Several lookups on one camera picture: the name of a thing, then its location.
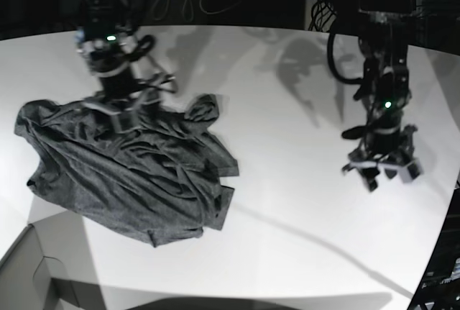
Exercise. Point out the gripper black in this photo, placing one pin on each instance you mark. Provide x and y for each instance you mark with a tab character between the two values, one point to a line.
381	149
125	95

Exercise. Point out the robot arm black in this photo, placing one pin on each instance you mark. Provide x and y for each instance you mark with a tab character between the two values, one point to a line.
384	87
106	39

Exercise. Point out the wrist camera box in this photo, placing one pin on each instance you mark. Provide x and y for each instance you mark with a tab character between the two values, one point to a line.
124	122
412	170

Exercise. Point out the dark grey t-shirt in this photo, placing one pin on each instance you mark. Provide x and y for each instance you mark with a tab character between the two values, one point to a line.
160	183

